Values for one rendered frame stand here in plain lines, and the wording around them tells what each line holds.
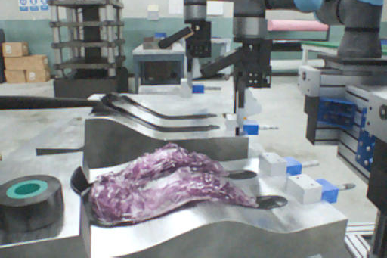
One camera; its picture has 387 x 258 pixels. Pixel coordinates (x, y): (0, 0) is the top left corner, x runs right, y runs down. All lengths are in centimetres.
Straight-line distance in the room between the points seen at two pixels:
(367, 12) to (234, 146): 69
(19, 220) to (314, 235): 40
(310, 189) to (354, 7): 80
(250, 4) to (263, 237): 48
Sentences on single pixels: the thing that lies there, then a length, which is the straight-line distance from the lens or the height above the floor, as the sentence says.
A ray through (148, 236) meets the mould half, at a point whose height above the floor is 88.
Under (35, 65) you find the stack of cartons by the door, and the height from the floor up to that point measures 37.
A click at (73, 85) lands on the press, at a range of 482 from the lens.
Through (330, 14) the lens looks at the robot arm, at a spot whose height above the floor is 118.
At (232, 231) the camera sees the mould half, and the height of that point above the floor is 88.
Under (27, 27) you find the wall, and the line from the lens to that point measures 780.
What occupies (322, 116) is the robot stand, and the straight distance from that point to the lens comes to 119.
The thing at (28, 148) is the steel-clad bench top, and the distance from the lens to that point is 102.
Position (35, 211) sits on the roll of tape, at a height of 93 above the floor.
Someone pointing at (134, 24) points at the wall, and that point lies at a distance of 724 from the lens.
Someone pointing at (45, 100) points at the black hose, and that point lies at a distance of 115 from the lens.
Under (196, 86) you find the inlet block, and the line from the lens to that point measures 105.
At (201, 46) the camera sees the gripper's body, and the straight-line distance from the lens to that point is 104.
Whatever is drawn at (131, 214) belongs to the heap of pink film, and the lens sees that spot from 47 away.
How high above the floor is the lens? 113
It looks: 16 degrees down
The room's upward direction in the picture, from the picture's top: straight up
